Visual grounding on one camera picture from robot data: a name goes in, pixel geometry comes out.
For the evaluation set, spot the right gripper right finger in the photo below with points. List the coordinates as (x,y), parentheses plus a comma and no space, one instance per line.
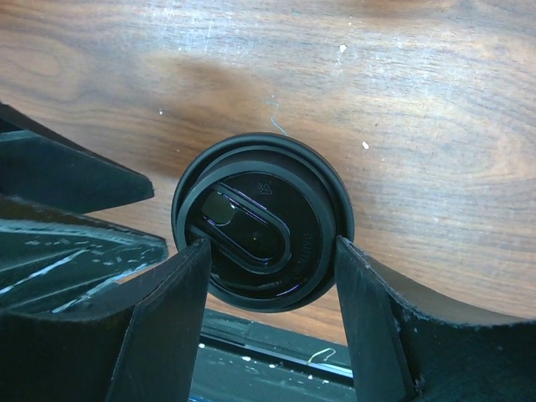
(408,342)

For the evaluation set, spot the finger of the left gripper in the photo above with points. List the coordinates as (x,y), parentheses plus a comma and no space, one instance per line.
(52,260)
(40,165)

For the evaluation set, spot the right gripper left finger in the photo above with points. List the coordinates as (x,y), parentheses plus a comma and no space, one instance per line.
(135,342)

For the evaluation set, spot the black plastic cup lid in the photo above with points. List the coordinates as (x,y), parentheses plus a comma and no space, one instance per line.
(272,209)

